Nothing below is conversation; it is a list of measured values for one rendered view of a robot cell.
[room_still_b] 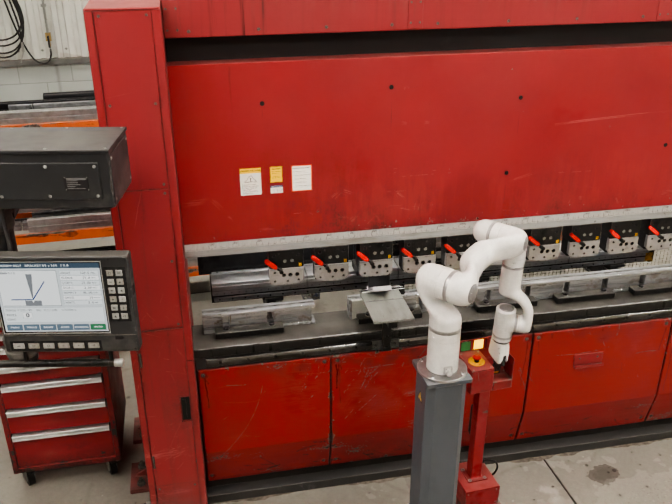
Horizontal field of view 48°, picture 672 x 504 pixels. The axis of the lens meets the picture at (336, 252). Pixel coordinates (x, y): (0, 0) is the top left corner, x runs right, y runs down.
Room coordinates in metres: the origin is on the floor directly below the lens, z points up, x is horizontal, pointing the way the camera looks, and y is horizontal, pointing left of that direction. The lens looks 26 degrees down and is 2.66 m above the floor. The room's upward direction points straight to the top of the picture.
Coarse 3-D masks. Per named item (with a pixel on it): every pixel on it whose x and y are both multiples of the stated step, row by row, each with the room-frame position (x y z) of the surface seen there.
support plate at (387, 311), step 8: (368, 296) 3.01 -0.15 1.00; (376, 296) 3.01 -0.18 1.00; (384, 296) 3.01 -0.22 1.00; (392, 296) 3.01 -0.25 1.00; (400, 296) 3.01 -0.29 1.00; (368, 304) 2.93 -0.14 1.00; (376, 304) 2.93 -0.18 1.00; (384, 304) 2.93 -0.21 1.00; (392, 304) 2.93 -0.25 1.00; (400, 304) 2.93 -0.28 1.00; (368, 312) 2.88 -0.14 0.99; (376, 312) 2.86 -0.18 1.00; (384, 312) 2.86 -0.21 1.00; (392, 312) 2.86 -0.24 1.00; (400, 312) 2.86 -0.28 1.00; (408, 312) 2.86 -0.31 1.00; (376, 320) 2.80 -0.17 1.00; (384, 320) 2.80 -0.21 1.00; (392, 320) 2.80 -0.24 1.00; (400, 320) 2.80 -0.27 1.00; (408, 320) 2.81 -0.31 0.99
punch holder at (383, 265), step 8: (360, 248) 3.01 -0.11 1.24; (368, 248) 3.02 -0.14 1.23; (376, 248) 3.03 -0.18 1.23; (384, 248) 3.03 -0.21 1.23; (392, 248) 3.04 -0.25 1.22; (368, 256) 3.02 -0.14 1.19; (376, 256) 3.03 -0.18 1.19; (384, 256) 3.03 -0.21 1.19; (392, 256) 3.04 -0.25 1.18; (360, 264) 3.01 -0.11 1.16; (368, 264) 3.02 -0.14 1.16; (376, 264) 3.02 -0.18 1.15; (384, 264) 3.03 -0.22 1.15; (392, 264) 3.04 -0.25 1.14; (360, 272) 3.01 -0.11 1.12; (368, 272) 3.02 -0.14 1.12; (376, 272) 3.03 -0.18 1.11; (384, 272) 3.03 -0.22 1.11
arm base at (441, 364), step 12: (432, 336) 2.40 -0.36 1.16; (444, 336) 2.38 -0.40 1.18; (456, 336) 2.39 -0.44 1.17; (432, 348) 2.40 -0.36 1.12; (444, 348) 2.38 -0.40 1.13; (456, 348) 2.39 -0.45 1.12; (420, 360) 2.48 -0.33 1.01; (432, 360) 2.39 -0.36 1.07; (444, 360) 2.38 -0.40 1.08; (456, 360) 2.40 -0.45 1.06; (420, 372) 2.40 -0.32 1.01; (432, 372) 2.39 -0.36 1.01; (444, 372) 2.37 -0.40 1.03; (456, 372) 2.40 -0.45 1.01
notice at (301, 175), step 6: (294, 168) 2.96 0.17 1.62; (300, 168) 2.96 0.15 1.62; (306, 168) 2.97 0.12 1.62; (294, 174) 2.96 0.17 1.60; (300, 174) 2.96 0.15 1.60; (306, 174) 2.97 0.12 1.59; (294, 180) 2.96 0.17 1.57; (300, 180) 2.96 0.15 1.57; (306, 180) 2.97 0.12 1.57; (294, 186) 2.96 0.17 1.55; (300, 186) 2.96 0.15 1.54; (306, 186) 2.97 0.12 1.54
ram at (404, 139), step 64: (192, 64) 2.89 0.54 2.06; (256, 64) 2.93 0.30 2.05; (320, 64) 2.98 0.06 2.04; (384, 64) 3.03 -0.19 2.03; (448, 64) 3.08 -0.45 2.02; (512, 64) 3.14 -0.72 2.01; (576, 64) 3.19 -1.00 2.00; (640, 64) 3.25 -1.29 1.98; (192, 128) 2.88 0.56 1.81; (256, 128) 2.93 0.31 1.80; (320, 128) 2.98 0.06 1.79; (384, 128) 3.03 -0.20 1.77; (448, 128) 3.09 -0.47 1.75; (512, 128) 3.14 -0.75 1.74; (576, 128) 3.20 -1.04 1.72; (640, 128) 3.26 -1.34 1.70; (192, 192) 2.88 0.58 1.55; (320, 192) 2.98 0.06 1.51; (384, 192) 3.03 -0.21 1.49; (448, 192) 3.09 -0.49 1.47; (512, 192) 3.15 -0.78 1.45; (576, 192) 3.21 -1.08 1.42; (640, 192) 3.27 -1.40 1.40; (192, 256) 2.87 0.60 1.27
